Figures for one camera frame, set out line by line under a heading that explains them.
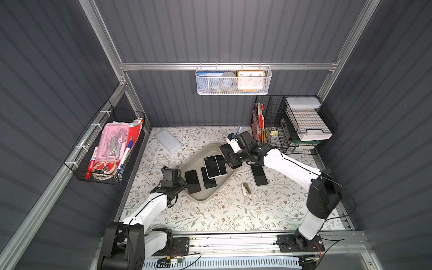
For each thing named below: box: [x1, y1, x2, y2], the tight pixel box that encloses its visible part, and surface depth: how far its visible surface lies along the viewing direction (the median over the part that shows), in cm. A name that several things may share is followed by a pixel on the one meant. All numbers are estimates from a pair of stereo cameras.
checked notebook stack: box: [285, 97, 333, 142], surface depth 96 cm
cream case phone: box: [203, 155, 221, 179], surface depth 98 cm
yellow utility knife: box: [261, 129, 267, 143], surface depth 114 cm
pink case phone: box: [184, 169, 202, 195], surface depth 93 cm
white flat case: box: [155, 129, 182, 153], surface depth 114 cm
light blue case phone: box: [200, 165, 218, 190], surface depth 95 cm
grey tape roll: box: [219, 71, 238, 93], surface depth 89 cm
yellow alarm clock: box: [237, 70, 266, 93], surface depth 90 cm
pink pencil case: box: [96, 122, 130, 162], surface depth 73 cm
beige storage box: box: [178, 142, 241, 203], surface depth 97 cm
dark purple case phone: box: [250, 164, 268, 186], surface depth 96 cm
